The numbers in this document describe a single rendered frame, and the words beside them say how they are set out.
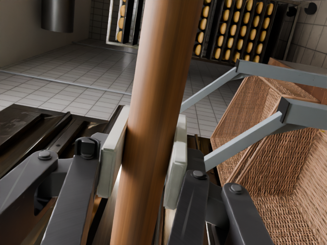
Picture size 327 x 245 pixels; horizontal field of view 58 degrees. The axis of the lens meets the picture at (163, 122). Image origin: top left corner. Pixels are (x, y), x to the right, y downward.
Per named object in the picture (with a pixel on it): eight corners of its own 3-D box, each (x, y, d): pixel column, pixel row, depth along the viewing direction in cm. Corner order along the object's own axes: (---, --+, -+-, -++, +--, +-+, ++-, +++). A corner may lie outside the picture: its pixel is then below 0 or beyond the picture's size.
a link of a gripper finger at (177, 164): (172, 161, 15) (187, 164, 15) (176, 113, 21) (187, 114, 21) (162, 209, 16) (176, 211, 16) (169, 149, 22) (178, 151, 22)
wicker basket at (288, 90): (282, 203, 131) (221, 192, 130) (252, 147, 183) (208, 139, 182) (323, 100, 113) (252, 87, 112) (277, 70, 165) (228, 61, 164)
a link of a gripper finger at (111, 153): (109, 200, 16) (95, 197, 16) (129, 142, 22) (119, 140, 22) (115, 151, 15) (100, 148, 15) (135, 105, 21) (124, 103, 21)
